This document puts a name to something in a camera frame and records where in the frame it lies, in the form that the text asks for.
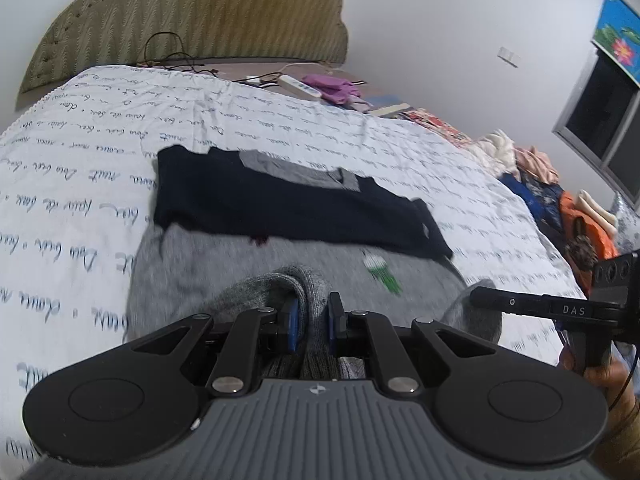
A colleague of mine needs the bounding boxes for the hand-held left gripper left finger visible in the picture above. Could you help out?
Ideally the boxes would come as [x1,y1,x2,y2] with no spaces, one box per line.
[132,295,303,396]

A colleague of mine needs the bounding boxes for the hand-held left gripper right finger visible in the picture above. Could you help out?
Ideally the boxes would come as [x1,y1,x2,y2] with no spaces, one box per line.
[326,291,496,396]

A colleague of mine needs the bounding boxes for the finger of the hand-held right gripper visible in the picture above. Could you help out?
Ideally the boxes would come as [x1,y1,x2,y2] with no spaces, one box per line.
[470,285,551,318]

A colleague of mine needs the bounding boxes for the grey sweater with navy sleeves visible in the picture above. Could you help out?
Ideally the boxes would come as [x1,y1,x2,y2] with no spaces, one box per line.
[125,144,503,381]

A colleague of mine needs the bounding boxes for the person's right forearm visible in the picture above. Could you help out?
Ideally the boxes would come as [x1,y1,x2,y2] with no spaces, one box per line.
[595,400,640,466]

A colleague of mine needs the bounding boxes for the person's right hand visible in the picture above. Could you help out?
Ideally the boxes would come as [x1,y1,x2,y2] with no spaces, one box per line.
[559,345,640,411]

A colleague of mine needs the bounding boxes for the orange cloth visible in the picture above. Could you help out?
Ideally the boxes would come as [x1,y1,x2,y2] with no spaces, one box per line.
[557,190,621,281]

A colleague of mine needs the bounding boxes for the beige cloth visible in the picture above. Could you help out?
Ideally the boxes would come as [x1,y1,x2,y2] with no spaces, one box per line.
[575,189,621,236]

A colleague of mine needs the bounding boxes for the blue cloth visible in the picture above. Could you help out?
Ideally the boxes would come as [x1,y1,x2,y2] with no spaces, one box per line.
[500,172,568,241]

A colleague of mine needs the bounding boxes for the pink cloth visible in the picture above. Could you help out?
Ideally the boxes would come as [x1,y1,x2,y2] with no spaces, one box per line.
[515,145,561,183]

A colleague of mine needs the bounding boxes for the cream puffy jacket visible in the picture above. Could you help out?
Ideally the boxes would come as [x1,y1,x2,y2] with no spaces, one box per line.
[470,129,518,178]

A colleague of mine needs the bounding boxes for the floral cloth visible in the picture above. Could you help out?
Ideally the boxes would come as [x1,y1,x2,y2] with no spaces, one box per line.
[397,107,473,148]

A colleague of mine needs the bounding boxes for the purple cloth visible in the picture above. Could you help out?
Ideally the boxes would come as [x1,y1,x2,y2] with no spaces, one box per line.
[302,73,373,111]

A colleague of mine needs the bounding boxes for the white power strip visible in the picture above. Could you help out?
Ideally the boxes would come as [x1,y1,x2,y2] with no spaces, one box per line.
[277,74,323,101]

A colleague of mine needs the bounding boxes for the white quilt with script print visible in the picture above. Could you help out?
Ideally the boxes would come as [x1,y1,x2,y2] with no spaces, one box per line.
[0,64,591,480]

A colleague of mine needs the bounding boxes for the olive padded headboard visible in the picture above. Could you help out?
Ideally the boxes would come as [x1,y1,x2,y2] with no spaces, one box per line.
[17,0,349,110]

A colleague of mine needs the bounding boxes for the window with grey frame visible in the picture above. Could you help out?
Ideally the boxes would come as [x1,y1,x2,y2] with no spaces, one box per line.
[552,47,640,206]

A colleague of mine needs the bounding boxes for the blue flower wall hanging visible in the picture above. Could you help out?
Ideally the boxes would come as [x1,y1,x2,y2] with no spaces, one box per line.
[591,0,640,86]

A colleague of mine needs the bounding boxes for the black cable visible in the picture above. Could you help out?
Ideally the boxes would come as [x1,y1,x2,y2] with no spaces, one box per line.
[142,31,281,83]

